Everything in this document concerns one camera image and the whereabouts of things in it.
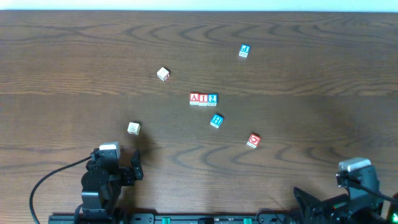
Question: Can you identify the red letter A block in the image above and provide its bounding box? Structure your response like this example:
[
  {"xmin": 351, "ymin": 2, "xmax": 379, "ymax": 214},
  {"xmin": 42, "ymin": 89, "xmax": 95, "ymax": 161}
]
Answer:
[{"xmin": 189, "ymin": 92, "xmax": 199, "ymax": 105}]

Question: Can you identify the red letter I block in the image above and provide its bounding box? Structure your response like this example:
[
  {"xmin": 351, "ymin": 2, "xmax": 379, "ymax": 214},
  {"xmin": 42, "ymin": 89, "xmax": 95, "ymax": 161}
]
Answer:
[{"xmin": 198, "ymin": 93, "xmax": 208, "ymax": 106}]

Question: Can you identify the blue number 2 block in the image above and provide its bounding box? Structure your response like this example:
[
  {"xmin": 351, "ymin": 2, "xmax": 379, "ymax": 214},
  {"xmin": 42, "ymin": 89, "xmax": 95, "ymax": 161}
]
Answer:
[{"xmin": 208, "ymin": 94, "xmax": 218, "ymax": 106}]

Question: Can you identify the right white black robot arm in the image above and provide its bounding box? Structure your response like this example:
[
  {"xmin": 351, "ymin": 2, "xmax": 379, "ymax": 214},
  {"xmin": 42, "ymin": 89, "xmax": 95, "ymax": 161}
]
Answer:
[{"xmin": 290, "ymin": 165, "xmax": 397, "ymax": 224}]

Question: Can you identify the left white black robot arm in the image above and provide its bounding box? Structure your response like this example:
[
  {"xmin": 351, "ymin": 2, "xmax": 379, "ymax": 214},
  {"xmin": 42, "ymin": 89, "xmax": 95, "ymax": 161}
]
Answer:
[{"xmin": 73, "ymin": 149, "xmax": 144, "ymax": 223}]

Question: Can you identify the plain number 2 block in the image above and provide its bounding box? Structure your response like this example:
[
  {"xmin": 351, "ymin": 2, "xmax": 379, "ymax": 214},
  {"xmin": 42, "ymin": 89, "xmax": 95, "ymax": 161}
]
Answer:
[{"xmin": 127, "ymin": 122, "xmax": 141, "ymax": 135}]

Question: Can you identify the red letter Q block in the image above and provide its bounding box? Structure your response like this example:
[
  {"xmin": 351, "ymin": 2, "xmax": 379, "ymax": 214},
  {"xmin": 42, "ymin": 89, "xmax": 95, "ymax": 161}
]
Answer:
[{"xmin": 246, "ymin": 134, "xmax": 261, "ymax": 148}]

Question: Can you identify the blue letter H block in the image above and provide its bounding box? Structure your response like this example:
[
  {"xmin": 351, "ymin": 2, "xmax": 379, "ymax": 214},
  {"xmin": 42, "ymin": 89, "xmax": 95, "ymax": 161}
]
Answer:
[{"xmin": 210, "ymin": 114, "xmax": 223, "ymax": 129}]

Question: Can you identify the plain tan wooden block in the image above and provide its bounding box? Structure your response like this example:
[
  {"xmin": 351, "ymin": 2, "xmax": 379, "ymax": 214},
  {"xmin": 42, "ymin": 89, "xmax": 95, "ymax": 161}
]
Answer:
[{"xmin": 157, "ymin": 67, "xmax": 170, "ymax": 82}]

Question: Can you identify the blue letter P block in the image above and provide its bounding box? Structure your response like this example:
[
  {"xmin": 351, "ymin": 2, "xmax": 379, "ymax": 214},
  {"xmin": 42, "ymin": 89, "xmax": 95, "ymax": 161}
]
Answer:
[{"xmin": 239, "ymin": 44, "xmax": 251, "ymax": 58}]

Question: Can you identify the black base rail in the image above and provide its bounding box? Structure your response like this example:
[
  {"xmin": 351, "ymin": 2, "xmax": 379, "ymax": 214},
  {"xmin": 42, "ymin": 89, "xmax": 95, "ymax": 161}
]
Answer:
[{"xmin": 48, "ymin": 213, "xmax": 298, "ymax": 224}]

